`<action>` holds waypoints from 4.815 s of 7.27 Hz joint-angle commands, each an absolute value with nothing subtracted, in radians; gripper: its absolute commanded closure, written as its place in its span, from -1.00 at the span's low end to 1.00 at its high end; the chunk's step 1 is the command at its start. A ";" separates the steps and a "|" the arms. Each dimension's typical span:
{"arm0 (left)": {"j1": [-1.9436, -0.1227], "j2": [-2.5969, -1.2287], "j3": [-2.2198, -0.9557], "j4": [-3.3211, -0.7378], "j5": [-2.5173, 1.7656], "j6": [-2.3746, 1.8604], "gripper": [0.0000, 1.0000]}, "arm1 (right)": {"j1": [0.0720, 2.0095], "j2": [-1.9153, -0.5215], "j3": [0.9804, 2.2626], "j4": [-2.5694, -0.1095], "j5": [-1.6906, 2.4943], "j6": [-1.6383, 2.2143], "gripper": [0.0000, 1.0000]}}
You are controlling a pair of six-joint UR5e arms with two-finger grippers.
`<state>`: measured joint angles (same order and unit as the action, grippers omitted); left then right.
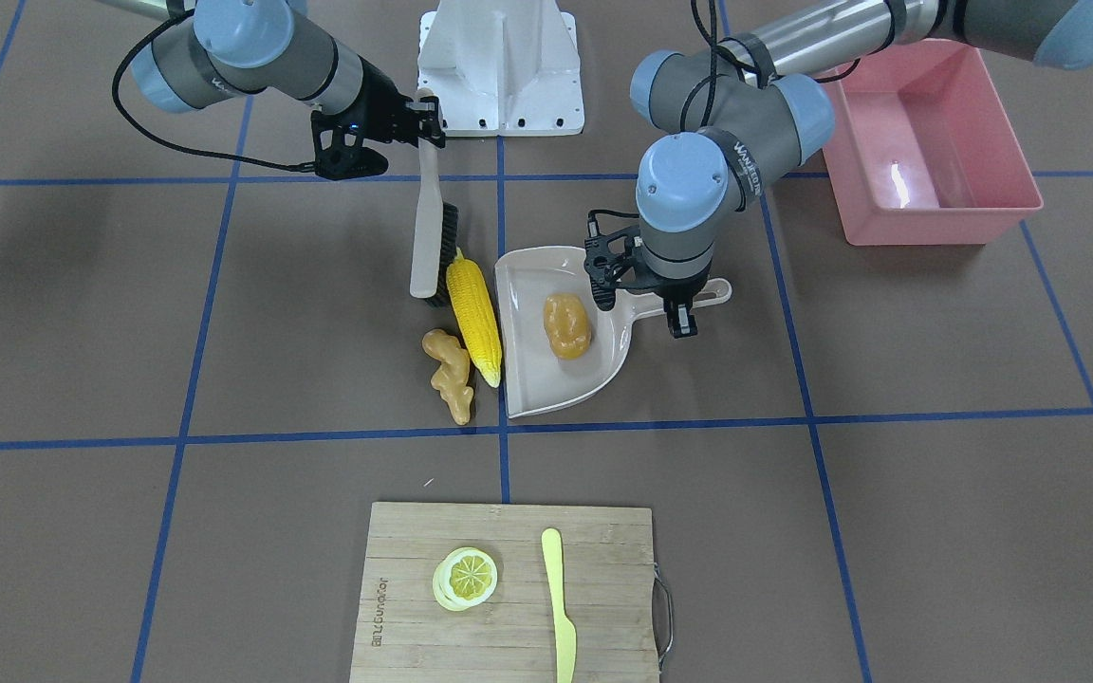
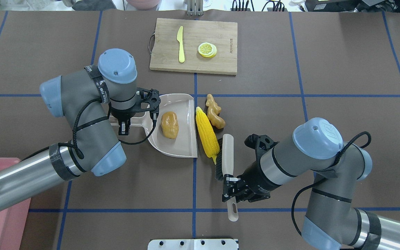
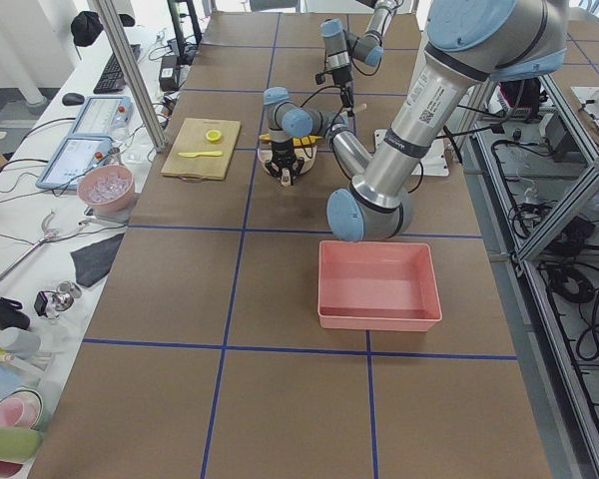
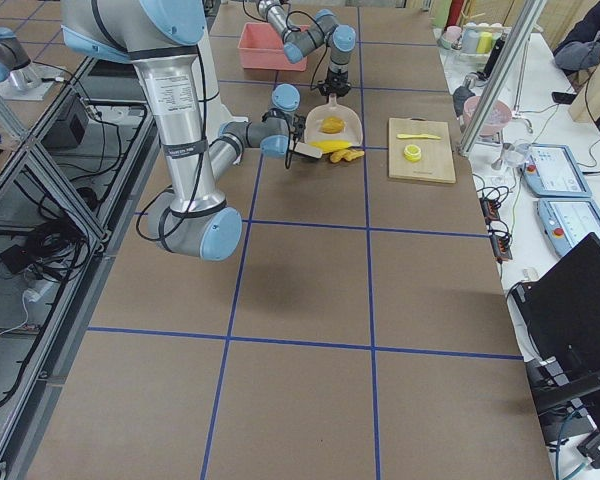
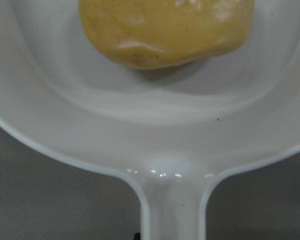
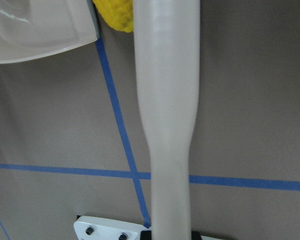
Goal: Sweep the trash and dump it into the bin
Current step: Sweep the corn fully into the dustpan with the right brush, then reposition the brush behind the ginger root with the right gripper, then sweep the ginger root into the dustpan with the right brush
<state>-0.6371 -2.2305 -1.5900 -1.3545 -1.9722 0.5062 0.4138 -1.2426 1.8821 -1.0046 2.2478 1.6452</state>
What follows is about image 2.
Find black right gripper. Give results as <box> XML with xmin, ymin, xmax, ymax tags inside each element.
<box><xmin>221</xmin><ymin>173</ymin><xmax>277</xmax><ymax>203</ymax></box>

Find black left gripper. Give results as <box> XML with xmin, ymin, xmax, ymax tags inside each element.
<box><xmin>110</xmin><ymin>88</ymin><xmax>161</xmax><ymax>136</ymax></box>

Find beige hand brush black bristles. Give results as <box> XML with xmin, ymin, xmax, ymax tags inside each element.
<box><xmin>215</xmin><ymin>134</ymin><xmax>239</xmax><ymax>222</ymax></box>

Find brown toy potato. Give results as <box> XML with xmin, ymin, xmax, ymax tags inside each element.
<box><xmin>160</xmin><ymin>111</ymin><xmax>179</xmax><ymax>139</ymax></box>

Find yellow toy corn cob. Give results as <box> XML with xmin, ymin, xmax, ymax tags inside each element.
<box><xmin>195</xmin><ymin>106</ymin><xmax>220</xmax><ymax>164</ymax></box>

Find beige plastic dustpan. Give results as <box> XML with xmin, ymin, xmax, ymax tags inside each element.
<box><xmin>109</xmin><ymin>93</ymin><xmax>198</xmax><ymax>159</ymax></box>

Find tan toy ginger root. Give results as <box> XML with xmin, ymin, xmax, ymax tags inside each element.
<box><xmin>205</xmin><ymin>93</ymin><xmax>226</xmax><ymax>129</ymax></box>

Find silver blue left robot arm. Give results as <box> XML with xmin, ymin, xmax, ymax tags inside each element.
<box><xmin>0</xmin><ymin>48</ymin><xmax>161</xmax><ymax>211</ymax></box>

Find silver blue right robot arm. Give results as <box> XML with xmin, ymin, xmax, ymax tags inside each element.
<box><xmin>215</xmin><ymin>117</ymin><xmax>400</xmax><ymax>250</ymax></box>

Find pink plastic bin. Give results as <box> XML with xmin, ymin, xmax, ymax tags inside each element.
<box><xmin>0</xmin><ymin>158</ymin><xmax>31</xmax><ymax>250</ymax></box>

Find wooden cutting board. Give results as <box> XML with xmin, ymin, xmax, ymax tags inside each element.
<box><xmin>150</xmin><ymin>18</ymin><xmax>238</xmax><ymax>75</ymax></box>

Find yellow plastic knife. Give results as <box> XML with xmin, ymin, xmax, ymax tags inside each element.
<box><xmin>176</xmin><ymin>26</ymin><xmax>185</xmax><ymax>63</ymax></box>

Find yellow lemon slices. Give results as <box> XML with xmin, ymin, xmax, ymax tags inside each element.
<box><xmin>198</xmin><ymin>42</ymin><xmax>218</xmax><ymax>58</ymax></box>

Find pink bowl with clear pieces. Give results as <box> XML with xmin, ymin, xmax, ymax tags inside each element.
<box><xmin>126</xmin><ymin>0</ymin><xmax>161</xmax><ymax>10</ymax></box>

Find dark grey cloth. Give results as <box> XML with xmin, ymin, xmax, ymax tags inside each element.
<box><xmin>72</xmin><ymin>0</ymin><xmax>116</xmax><ymax>11</ymax></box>

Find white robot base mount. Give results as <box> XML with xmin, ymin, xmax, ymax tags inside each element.
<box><xmin>147</xmin><ymin>238</ymin><xmax>240</xmax><ymax>250</ymax></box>

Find aluminium frame post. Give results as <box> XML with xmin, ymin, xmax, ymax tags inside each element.
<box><xmin>184</xmin><ymin>0</ymin><xmax>204</xmax><ymax>16</ymax></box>

